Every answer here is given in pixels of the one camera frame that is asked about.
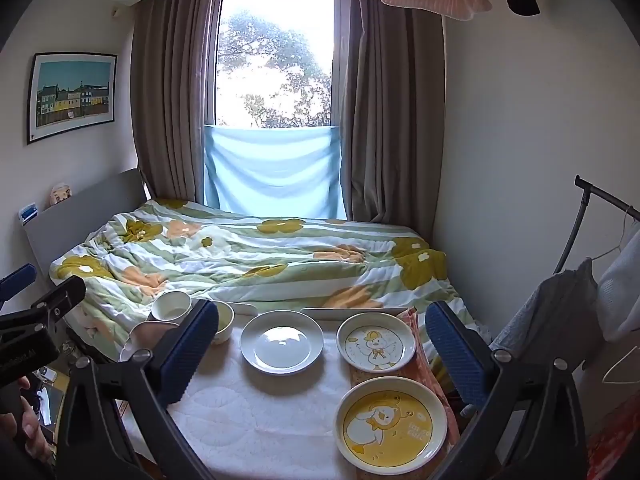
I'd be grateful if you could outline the pink square bowl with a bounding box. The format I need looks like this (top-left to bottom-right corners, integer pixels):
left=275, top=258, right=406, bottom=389
left=118, top=321, right=178, bottom=362

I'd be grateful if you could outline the white bowl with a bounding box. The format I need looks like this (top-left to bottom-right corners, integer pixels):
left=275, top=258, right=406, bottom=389
left=151, top=290, right=192, bottom=323

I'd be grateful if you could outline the yellow duck plate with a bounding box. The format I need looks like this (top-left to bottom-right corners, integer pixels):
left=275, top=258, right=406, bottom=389
left=333, top=376, right=448, bottom=477

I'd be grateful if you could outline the white duck outline plate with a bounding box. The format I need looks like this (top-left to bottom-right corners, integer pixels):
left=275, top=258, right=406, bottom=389
left=336, top=312, right=416, bottom=374

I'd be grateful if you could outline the cream yellow bowl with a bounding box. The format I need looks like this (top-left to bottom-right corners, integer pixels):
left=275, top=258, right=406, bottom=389
left=212, top=301, right=235, bottom=346

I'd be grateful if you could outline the plain white plate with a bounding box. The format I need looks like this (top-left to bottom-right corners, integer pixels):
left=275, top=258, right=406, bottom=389
left=240, top=310, right=324, bottom=376

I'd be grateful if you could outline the person's left hand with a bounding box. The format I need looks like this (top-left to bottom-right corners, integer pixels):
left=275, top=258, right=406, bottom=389
left=1, top=396, right=52, bottom=463

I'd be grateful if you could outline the floral green striped duvet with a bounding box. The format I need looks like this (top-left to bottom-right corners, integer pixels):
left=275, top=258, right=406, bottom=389
left=46, top=200, right=476, bottom=353

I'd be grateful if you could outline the grey headboard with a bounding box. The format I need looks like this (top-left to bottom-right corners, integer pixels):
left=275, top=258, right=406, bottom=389
left=24, top=168, right=146, bottom=280

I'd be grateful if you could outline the blue box on headboard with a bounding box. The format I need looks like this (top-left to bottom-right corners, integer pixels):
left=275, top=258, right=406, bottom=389
left=18, top=203, right=39, bottom=224

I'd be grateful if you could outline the small plush toy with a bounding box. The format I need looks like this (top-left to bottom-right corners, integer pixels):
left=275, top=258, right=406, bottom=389
left=48, top=183, right=73, bottom=207

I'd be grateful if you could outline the grey hanging garment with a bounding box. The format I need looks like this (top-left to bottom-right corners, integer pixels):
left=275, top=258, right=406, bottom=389
left=490, top=258, right=605, bottom=370

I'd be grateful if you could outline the orange floral cloth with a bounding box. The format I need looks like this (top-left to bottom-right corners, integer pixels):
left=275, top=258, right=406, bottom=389
left=347, top=308, right=460, bottom=479

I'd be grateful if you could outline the white tray table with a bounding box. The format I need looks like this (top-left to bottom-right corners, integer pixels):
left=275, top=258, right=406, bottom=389
left=169, top=304, right=370, bottom=479

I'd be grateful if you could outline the white hanging garment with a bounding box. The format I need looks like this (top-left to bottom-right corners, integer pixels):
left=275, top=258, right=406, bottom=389
left=597, top=232, right=640, bottom=342

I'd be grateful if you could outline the framed town picture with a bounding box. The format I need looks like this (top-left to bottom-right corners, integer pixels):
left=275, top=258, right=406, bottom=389
left=26, top=52, right=117, bottom=144

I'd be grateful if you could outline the black clothes rack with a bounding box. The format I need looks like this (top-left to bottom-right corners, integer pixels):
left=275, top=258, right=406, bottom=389
left=553, top=174, right=639, bottom=274

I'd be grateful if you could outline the light blue window cloth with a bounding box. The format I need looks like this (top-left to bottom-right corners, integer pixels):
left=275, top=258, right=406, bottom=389
left=204, top=126, right=346, bottom=220

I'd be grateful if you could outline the left brown curtain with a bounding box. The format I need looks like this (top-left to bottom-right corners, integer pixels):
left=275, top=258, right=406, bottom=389
left=130, top=0, right=214, bottom=203

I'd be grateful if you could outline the brown curtain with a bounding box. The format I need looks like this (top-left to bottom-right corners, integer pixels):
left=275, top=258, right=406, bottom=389
left=341, top=0, right=446, bottom=240
left=130, top=0, right=214, bottom=203

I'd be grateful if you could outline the right brown curtain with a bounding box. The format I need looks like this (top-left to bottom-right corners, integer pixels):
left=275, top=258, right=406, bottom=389
left=341, top=0, right=446, bottom=240

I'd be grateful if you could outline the window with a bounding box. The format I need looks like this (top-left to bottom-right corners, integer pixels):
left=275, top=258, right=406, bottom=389
left=206, top=0, right=349, bottom=129

